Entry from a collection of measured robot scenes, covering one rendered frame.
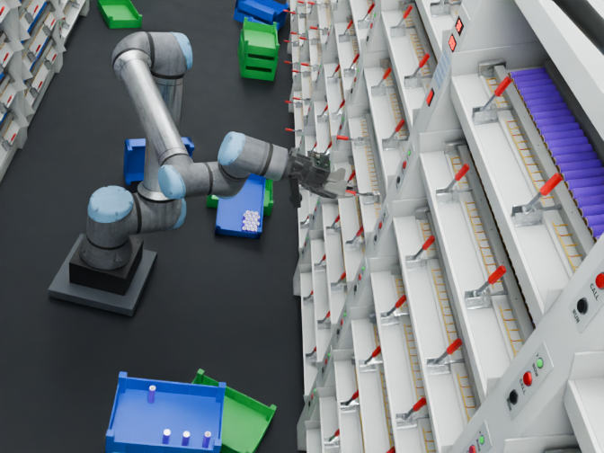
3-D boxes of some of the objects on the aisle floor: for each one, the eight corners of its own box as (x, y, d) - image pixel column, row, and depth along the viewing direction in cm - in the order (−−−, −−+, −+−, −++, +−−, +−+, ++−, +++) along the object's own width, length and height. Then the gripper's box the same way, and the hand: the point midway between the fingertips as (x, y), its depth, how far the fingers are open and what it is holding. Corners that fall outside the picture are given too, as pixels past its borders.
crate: (259, 239, 296) (262, 232, 289) (214, 233, 292) (216, 226, 285) (264, 181, 309) (267, 173, 302) (221, 174, 306) (223, 166, 298)
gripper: (290, 164, 169) (365, 187, 176) (290, 139, 177) (361, 163, 183) (279, 188, 175) (350, 209, 181) (279, 163, 183) (348, 185, 189)
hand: (347, 192), depth 183 cm, fingers open, 3 cm apart
